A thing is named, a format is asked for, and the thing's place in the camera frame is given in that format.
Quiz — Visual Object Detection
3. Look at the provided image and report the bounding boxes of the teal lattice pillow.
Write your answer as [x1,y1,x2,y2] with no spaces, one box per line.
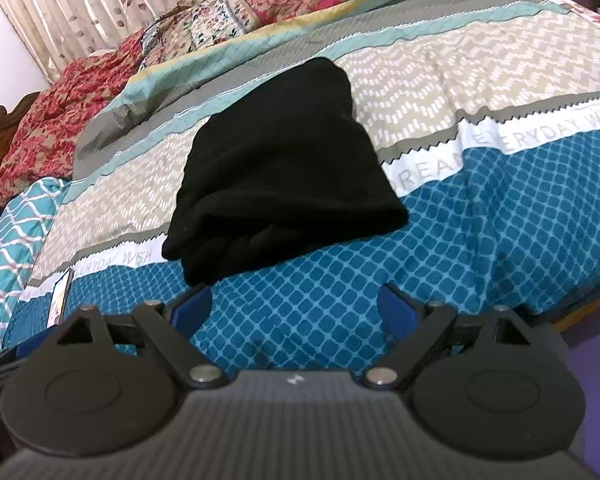
[0,177,70,351]

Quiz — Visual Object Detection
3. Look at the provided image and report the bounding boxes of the teal patterned bedspread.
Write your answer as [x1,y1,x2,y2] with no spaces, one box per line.
[3,0,600,370]

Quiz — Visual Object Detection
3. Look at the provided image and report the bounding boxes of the red patchwork quilt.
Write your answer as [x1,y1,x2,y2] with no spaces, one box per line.
[0,0,350,205]

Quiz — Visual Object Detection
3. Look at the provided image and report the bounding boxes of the black pants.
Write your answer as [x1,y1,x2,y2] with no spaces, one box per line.
[162,58,408,286]

